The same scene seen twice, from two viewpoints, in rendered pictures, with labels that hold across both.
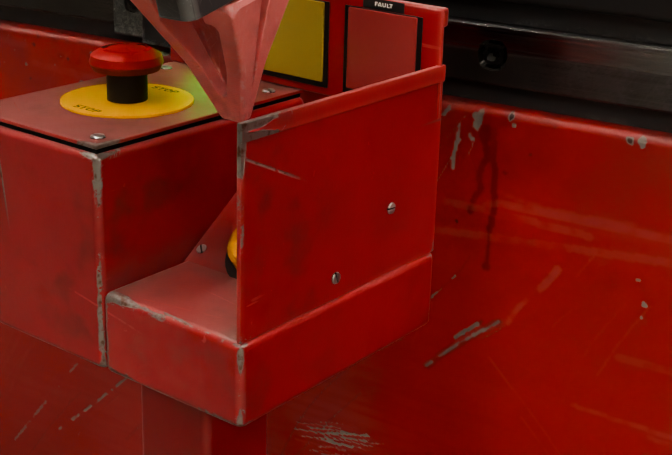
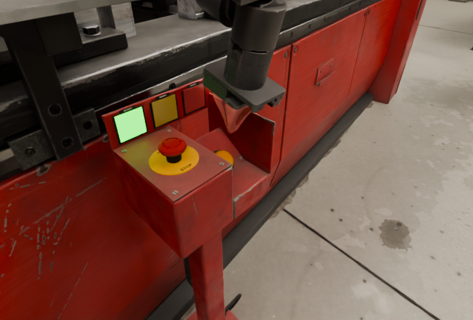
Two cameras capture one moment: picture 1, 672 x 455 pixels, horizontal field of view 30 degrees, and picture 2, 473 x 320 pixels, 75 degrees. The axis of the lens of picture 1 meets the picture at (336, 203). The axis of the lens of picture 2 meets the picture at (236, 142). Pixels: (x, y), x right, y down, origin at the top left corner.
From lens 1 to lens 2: 0.71 m
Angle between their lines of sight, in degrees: 74
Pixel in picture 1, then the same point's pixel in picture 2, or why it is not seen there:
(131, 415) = (85, 286)
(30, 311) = (207, 233)
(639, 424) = not seen: hidden behind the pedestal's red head
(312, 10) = (172, 98)
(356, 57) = (188, 103)
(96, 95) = (167, 166)
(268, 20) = not seen: hidden behind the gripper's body
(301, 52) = (169, 113)
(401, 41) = (200, 91)
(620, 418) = not seen: hidden behind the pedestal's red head
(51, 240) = (216, 205)
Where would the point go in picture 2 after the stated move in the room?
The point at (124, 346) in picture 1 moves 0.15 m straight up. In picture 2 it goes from (241, 207) to (241, 130)
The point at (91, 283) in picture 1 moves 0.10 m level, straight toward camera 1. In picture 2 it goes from (231, 202) to (294, 198)
